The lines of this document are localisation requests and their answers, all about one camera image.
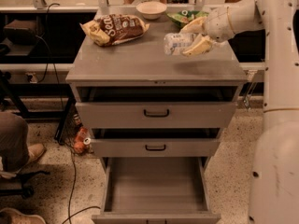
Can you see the grey drawer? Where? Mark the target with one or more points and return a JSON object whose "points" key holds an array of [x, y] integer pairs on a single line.
{"points": [[155, 190], [186, 142], [148, 107]]}

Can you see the middle grey drawer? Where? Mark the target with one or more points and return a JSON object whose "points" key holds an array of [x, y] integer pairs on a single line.
{"points": [[186, 142]]}

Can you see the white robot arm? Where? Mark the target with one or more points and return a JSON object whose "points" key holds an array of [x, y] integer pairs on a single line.
{"points": [[274, 185]]}

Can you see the white bowl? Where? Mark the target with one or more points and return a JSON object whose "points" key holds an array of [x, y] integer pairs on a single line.
{"points": [[151, 10]]}

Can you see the person leg brown trousers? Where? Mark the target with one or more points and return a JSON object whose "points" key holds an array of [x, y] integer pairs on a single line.
{"points": [[13, 142]]}

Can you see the tan shoe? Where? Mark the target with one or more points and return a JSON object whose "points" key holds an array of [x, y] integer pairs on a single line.
{"points": [[35, 152], [13, 216]]}

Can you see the grey metal drawer cabinet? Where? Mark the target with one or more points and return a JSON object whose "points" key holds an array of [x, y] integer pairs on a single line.
{"points": [[142, 63]]}

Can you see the dark box on shelf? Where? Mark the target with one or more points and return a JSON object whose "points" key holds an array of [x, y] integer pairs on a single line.
{"points": [[21, 32]]}

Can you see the green chip bag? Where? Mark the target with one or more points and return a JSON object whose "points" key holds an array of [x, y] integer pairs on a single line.
{"points": [[182, 18]]}

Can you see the black drawer handle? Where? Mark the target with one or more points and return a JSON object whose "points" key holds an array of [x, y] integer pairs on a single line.
{"points": [[158, 114], [155, 148]]}

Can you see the black office chair base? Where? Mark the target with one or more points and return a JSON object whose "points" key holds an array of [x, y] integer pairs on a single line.
{"points": [[16, 184]]}

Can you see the bottom grey drawer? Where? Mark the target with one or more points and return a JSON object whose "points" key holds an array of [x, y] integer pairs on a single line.
{"points": [[155, 190]]}

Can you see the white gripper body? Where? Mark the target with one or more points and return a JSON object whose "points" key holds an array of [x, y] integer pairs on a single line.
{"points": [[217, 24]]}

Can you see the brown chip bag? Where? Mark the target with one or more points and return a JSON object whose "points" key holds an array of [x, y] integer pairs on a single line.
{"points": [[114, 29]]}

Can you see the orange bottles on floor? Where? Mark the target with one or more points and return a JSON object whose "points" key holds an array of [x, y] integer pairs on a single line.
{"points": [[82, 141]]}

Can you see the top grey drawer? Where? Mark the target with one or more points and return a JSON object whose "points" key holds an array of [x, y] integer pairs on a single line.
{"points": [[148, 107]]}

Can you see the black middle drawer handle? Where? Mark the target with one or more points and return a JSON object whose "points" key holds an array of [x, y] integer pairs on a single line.
{"points": [[155, 148]]}

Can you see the black top drawer handle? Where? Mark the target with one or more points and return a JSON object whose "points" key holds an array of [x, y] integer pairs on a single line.
{"points": [[158, 114]]}

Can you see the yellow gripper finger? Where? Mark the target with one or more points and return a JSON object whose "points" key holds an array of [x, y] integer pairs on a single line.
{"points": [[201, 45], [196, 26]]}

